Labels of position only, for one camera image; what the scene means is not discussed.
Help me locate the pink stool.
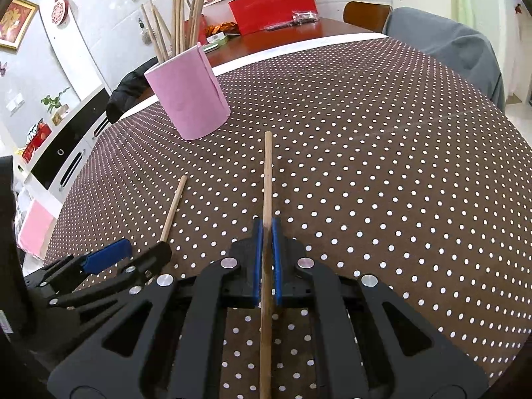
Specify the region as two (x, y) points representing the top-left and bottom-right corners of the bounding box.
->
(17, 200), (56, 260)

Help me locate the white black sideboard cabinet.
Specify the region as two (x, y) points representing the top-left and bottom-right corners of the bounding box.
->
(17, 85), (110, 204)

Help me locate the red box on sideboard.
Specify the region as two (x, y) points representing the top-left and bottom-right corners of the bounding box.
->
(22, 120), (52, 163)

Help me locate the small green potted plant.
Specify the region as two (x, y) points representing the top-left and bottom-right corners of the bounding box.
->
(41, 87), (69, 126)

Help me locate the black jacket on chair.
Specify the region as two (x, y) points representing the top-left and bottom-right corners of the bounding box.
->
(105, 57), (159, 124)

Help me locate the pink cylindrical holder cup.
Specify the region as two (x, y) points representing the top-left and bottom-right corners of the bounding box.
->
(145, 44), (231, 141)

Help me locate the brown polka dot tablecloth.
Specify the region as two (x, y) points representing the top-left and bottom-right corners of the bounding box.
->
(47, 38), (531, 398)

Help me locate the red gold framed picture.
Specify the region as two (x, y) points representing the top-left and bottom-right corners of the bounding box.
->
(0, 0), (39, 51)

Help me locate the snack packet on table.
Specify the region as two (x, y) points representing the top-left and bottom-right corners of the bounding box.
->
(292, 11), (319, 25)

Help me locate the red gift bag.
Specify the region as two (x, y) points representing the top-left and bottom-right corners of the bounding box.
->
(229, 0), (318, 35)

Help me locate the brown wooden chair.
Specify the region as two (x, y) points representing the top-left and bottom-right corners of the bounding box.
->
(343, 1), (392, 33)

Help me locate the red round wall ornament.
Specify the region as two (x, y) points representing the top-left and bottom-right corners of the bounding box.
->
(52, 0), (69, 26)

